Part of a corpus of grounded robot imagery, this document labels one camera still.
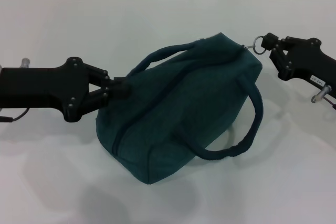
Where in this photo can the dark teal insulated bag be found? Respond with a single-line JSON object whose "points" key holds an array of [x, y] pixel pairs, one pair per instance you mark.
{"points": [[183, 108]]}

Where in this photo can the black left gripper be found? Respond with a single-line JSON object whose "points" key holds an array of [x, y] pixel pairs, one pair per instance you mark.
{"points": [[42, 87]]}

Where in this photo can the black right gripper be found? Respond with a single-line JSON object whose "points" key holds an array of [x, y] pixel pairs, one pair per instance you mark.
{"points": [[312, 61]]}

